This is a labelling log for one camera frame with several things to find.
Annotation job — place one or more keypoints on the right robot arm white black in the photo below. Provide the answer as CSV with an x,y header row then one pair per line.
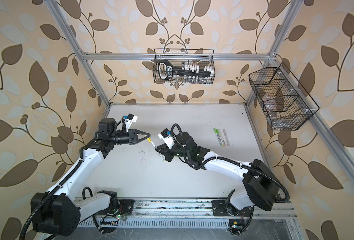
x,y
260,187

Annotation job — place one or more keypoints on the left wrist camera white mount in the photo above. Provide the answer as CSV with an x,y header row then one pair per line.
x,y
128,121

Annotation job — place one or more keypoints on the black tool in basket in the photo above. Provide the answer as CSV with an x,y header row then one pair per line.
x,y
188,72

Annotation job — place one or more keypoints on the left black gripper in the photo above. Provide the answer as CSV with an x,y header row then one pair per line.
x,y
135,140

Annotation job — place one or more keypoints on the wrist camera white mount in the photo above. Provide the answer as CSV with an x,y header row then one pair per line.
x,y
168,137
128,121

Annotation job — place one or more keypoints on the aluminium frame post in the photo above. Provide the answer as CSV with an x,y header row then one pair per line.
x,y
54,9
270,59

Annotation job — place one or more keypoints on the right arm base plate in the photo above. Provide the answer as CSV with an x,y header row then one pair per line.
x,y
220,208

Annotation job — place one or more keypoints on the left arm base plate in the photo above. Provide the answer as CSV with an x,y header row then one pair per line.
x,y
119,207

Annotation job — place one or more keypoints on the aluminium frame right post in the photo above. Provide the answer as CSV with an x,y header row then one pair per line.
x,y
270,59

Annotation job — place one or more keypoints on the aluminium frame left post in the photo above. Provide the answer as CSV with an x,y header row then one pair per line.
x,y
54,9

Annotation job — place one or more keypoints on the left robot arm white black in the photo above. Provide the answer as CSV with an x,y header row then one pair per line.
x,y
55,212

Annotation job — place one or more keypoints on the back black wire basket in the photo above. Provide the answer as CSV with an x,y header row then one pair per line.
x,y
201,57

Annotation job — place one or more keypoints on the right black wire basket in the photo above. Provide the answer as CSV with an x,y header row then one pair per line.
x,y
285,102

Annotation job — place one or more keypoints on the black wire basket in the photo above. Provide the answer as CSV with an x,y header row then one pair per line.
x,y
201,57
285,102

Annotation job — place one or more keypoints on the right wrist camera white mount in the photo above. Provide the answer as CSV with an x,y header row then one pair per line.
x,y
168,137

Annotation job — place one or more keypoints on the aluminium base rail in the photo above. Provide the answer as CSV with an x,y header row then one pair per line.
x,y
198,208

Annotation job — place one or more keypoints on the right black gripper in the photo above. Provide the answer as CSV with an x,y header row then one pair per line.
x,y
167,153

